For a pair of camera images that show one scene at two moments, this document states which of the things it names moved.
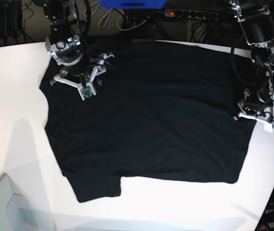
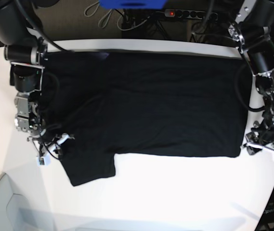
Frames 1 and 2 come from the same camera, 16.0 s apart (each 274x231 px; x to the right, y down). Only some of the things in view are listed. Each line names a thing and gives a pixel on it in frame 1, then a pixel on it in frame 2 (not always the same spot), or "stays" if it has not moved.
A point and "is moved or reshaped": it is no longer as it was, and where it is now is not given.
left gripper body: x=84 y=73 to x=48 y=144
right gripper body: x=258 y=109 to x=267 y=135
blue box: x=132 y=4 stays
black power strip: x=193 y=14 stays
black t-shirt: x=166 y=110 is moved or reshaped
